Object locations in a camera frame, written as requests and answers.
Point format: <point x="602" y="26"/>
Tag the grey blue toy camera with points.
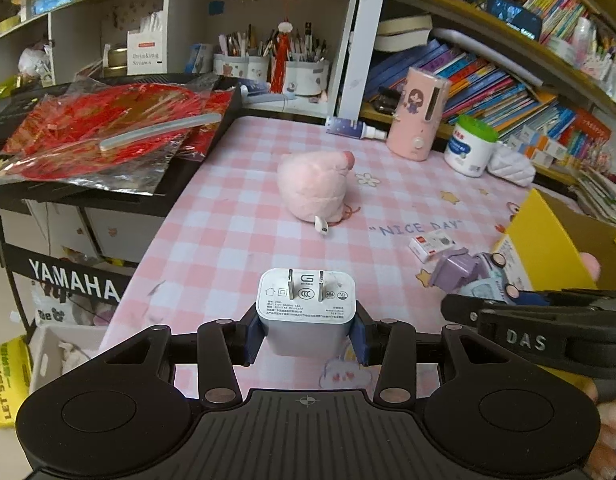
<point x="480" y="275"/>

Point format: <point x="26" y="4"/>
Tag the white drinking straws box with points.
<point x="146" y="53"/>

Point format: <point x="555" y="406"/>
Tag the pink plush duck toy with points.
<point x="591" y="264"/>

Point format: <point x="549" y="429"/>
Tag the white spray bottle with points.
<point x="354" y="129"/>

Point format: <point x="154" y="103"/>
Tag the pale pink plush toy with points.
<point x="313" y="186"/>

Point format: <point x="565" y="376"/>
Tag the pink cylindrical humidifier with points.
<point x="418" y="115"/>

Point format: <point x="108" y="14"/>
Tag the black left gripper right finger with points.
<point x="391" y="345"/>

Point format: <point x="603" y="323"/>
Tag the row of colourful books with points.
<point x="459" y="81"/>

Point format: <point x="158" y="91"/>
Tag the white storage bin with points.
<point x="56" y="349"/>

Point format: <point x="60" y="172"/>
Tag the yellow plastic bag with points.
<point x="15" y="376"/>

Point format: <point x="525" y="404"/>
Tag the white pen holder pot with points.
<point x="306" y="78"/>

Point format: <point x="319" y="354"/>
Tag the white wall charger plug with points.
<point x="306" y="313"/>

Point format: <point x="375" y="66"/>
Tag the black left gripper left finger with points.
<point x="222" y="345"/>

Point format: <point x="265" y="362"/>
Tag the small white red box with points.
<point x="425" y="246"/>

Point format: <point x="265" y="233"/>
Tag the pink checked tablecloth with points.
<point x="230" y="225"/>

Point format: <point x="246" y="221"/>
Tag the yellow cardboard box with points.
<point x="543" y="243"/>

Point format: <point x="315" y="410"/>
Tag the red foil decoration bag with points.
<point x="116" y="138"/>

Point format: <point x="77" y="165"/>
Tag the white cubby shelf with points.
<point x="78" y="32"/>

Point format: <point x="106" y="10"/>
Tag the white quilted pouch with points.
<point x="511" y="166"/>

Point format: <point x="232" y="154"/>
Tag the red tassel doll ornament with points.
<point x="282" y="47"/>

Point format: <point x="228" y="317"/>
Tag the person's right hand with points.
<point x="601" y="464"/>

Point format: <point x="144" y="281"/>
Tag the white jar green lid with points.
<point x="470" y="147"/>

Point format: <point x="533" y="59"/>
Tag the black smartphone on shelf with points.
<point x="516" y="17"/>

